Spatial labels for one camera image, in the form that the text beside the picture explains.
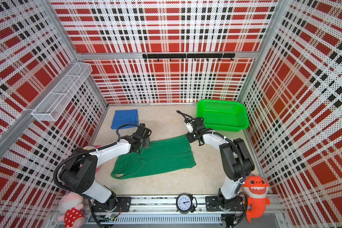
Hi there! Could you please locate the blue tank top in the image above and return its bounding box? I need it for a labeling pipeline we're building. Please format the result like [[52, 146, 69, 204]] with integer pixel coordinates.
[[111, 109, 139, 130]]

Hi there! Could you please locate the green tank top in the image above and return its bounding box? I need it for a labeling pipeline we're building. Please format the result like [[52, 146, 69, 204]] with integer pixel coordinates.
[[111, 135, 196, 180]]

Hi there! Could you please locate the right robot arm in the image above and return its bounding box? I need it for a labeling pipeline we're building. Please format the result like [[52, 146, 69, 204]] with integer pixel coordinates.
[[184, 115, 255, 211]]

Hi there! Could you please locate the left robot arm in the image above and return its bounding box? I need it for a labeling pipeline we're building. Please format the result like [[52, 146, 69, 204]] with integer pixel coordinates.
[[53, 123, 152, 211]]

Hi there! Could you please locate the green plastic basket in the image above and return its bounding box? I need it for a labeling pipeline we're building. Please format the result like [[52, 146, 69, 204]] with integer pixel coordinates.
[[197, 100, 249, 132]]

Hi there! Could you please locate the pink plush with yellow glasses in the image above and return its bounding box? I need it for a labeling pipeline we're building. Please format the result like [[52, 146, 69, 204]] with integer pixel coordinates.
[[83, 145, 100, 150]]

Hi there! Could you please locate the small black analog clock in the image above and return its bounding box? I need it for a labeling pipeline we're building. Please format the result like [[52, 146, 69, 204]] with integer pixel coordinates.
[[176, 193, 196, 214]]

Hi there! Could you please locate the red shark plush toy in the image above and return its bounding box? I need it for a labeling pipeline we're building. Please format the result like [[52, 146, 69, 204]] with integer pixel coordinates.
[[243, 175, 270, 223]]

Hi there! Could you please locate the pink plush with strawberry dress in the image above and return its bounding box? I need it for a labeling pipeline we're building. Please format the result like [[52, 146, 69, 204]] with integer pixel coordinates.
[[57, 192, 86, 228]]

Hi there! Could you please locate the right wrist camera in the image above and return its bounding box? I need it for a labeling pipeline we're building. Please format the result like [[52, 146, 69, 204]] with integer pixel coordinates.
[[184, 120, 194, 134]]

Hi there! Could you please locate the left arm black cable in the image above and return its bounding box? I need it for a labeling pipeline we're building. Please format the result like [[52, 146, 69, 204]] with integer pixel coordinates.
[[52, 123, 140, 228]]

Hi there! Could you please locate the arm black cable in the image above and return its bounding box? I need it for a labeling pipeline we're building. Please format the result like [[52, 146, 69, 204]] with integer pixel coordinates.
[[176, 110, 249, 228], [52, 123, 140, 228]]

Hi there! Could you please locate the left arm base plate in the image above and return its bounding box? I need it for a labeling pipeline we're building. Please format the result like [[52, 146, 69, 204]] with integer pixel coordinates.
[[92, 196, 132, 213]]

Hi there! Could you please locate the aluminium front rail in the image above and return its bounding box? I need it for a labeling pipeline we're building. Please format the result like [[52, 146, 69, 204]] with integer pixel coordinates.
[[48, 194, 286, 228]]

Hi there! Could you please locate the black hook rail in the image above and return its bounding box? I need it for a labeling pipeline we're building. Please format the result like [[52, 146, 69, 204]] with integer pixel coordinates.
[[142, 53, 236, 61]]

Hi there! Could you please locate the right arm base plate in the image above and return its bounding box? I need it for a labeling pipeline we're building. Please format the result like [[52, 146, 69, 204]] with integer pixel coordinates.
[[205, 196, 245, 212]]

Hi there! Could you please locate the white wire mesh shelf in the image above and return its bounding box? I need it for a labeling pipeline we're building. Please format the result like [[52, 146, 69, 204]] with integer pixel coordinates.
[[32, 62, 92, 122]]

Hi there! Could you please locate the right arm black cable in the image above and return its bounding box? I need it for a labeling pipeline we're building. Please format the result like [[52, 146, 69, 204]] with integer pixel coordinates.
[[176, 110, 249, 228]]

